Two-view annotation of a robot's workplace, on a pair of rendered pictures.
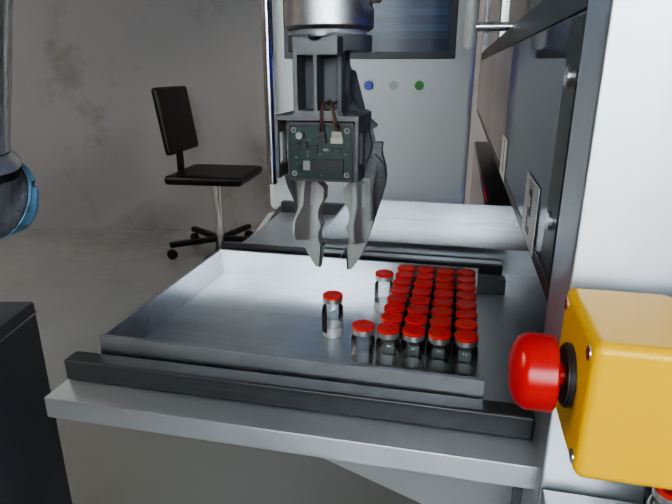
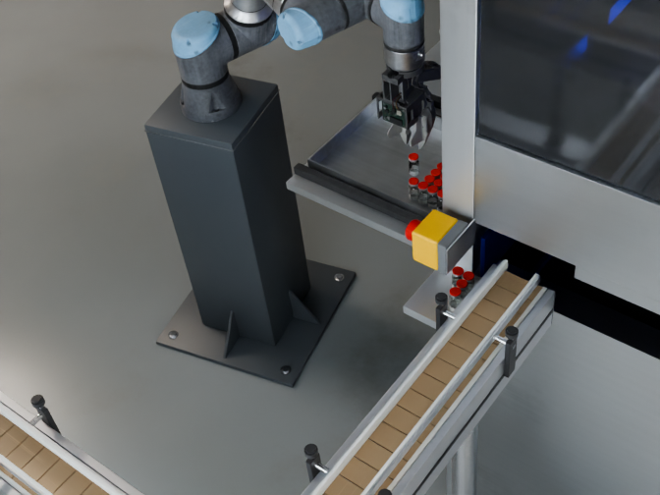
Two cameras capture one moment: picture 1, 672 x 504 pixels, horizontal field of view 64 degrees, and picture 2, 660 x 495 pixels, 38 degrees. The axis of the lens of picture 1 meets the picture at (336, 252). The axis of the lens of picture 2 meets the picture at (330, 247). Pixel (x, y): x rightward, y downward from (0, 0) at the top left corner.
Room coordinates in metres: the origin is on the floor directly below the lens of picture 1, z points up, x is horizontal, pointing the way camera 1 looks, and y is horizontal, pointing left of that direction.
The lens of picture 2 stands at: (-0.88, -0.59, 2.22)
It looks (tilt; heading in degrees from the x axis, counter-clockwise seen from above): 46 degrees down; 30
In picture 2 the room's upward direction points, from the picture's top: 8 degrees counter-clockwise
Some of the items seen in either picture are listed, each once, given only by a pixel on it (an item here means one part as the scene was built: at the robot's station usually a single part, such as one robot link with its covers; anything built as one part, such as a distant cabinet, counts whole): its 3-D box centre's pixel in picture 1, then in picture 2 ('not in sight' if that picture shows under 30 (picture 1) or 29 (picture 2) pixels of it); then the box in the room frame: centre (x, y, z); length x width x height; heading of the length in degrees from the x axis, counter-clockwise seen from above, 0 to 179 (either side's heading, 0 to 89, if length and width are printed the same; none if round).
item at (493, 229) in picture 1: (438, 231); not in sight; (0.84, -0.17, 0.90); 0.34 x 0.26 x 0.04; 78
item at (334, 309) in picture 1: (332, 315); (413, 165); (0.51, 0.00, 0.90); 0.02 x 0.02 x 0.04
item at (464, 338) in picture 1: (464, 319); not in sight; (0.50, -0.13, 0.90); 0.18 x 0.02 x 0.05; 167
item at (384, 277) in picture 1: (383, 291); not in sight; (0.57, -0.05, 0.90); 0.02 x 0.02 x 0.05
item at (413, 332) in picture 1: (419, 315); (454, 174); (0.51, -0.09, 0.90); 0.18 x 0.02 x 0.05; 167
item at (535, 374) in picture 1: (546, 372); (417, 231); (0.25, -0.11, 0.99); 0.04 x 0.04 x 0.04; 78
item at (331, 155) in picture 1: (328, 109); (404, 89); (0.49, 0.01, 1.11); 0.09 x 0.08 x 0.12; 167
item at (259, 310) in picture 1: (316, 312); (410, 158); (0.53, 0.02, 0.90); 0.34 x 0.26 x 0.04; 77
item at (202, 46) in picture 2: not in sight; (200, 45); (0.69, 0.61, 0.96); 0.13 x 0.12 x 0.14; 151
